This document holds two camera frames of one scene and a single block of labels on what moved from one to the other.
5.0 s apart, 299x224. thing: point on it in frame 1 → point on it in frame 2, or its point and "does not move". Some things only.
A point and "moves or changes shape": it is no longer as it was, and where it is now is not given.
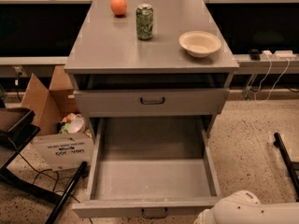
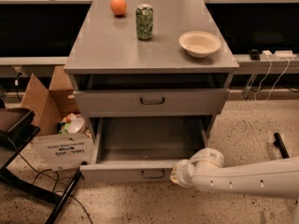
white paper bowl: (199, 44) does not move
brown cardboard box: (49, 105) does not move
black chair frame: (15, 135) does not move
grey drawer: (161, 164) moves or changes shape
